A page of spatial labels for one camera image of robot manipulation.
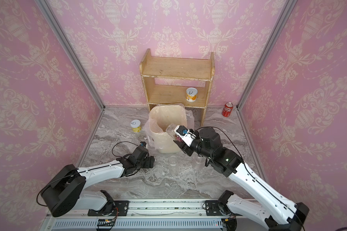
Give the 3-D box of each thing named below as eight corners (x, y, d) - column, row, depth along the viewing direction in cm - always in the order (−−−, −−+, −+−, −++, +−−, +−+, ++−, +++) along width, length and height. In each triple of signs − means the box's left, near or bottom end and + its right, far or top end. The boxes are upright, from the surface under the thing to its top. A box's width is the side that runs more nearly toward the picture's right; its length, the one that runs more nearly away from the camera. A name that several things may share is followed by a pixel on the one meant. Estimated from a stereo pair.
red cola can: (222, 117, 116) (226, 108, 108) (221, 111, 120) (224, 102, 112) (229, 117, 116) (233, 108, 108) (228, 111, 120) (231, 102, 112)
